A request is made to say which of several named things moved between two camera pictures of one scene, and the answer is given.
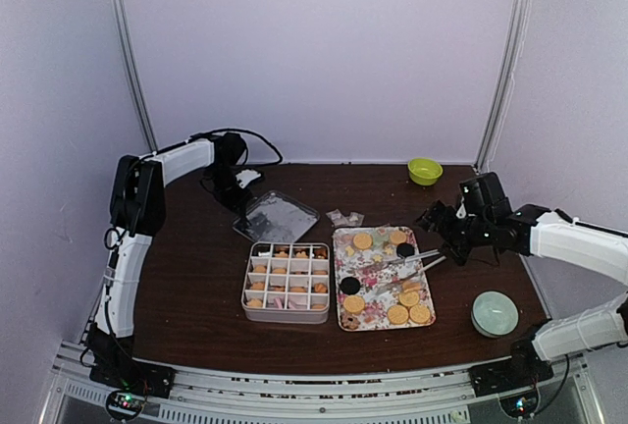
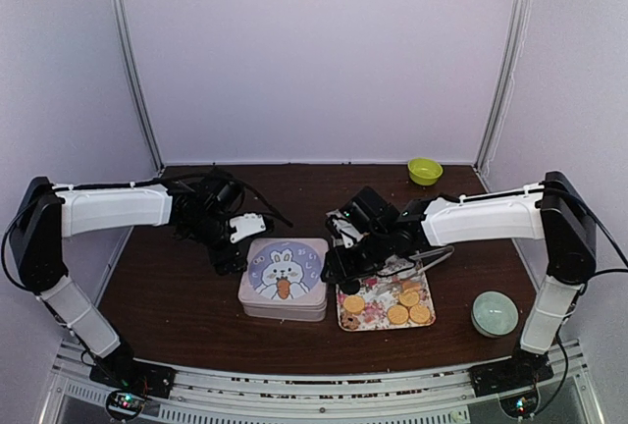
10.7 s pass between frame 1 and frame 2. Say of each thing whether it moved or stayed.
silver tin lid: moved
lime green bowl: stayed
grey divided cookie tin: stayed
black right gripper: moved
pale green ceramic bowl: stayed
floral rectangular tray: stayed
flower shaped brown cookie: stayed
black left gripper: moved
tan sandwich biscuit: stayed
